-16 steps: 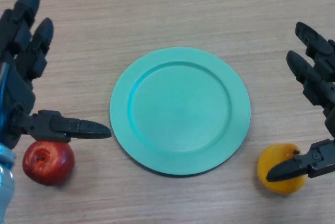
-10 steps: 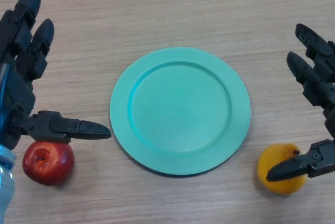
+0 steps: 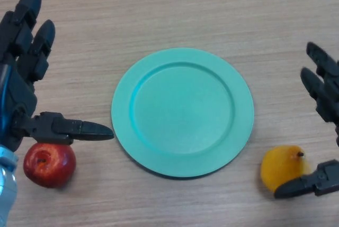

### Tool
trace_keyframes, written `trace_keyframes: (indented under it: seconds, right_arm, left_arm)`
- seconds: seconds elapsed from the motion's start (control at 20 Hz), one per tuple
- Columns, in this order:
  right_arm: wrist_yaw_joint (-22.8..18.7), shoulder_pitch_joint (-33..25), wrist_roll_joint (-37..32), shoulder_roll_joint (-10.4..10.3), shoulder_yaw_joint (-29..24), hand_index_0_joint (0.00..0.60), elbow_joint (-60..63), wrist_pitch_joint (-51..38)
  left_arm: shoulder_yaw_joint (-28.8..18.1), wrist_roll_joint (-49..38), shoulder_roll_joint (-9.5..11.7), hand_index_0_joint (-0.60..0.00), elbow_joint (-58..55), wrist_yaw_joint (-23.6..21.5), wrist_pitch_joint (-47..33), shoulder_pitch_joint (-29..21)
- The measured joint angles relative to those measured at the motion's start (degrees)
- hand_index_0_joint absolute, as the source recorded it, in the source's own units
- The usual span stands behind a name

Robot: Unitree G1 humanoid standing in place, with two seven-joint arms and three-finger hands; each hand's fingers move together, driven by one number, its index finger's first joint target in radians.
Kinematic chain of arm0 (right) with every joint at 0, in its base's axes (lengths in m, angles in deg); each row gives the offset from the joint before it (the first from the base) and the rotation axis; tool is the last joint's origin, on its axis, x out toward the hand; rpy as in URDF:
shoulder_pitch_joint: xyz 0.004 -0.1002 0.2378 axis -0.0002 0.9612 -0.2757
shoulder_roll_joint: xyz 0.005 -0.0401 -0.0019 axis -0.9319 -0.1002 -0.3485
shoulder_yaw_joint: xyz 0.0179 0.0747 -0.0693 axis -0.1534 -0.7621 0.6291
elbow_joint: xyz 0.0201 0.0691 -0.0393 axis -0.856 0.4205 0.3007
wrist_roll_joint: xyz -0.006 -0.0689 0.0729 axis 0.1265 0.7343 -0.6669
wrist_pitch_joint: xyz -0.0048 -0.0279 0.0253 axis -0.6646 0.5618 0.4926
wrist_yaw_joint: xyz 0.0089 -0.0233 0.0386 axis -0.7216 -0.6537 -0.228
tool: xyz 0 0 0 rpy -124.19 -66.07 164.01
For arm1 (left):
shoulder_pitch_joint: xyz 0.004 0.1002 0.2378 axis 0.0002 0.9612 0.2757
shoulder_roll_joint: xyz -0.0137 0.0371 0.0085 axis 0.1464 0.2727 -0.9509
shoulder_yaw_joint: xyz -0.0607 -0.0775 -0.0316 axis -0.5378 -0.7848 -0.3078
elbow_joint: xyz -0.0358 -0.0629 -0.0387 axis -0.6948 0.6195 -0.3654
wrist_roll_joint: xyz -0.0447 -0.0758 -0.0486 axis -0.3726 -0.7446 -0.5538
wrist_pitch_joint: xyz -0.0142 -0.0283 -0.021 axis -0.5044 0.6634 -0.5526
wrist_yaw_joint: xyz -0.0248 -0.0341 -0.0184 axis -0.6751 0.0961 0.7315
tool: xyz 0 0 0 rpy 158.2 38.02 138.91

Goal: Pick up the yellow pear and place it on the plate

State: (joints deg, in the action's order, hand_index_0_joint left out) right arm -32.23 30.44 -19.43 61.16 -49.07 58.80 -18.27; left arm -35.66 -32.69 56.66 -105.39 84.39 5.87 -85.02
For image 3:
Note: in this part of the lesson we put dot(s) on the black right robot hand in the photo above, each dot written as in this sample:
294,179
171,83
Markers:
328,179

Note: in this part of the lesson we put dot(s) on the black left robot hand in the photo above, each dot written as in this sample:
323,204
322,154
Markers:
21,97

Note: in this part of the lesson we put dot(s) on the yellow pear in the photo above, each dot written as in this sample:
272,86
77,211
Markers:
280,166

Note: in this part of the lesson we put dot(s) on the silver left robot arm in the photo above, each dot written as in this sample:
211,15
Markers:
8,184

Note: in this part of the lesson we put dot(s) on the green round plate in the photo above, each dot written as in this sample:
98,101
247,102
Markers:
182,113

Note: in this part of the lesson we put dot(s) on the red apple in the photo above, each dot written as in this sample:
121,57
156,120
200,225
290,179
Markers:
50,168

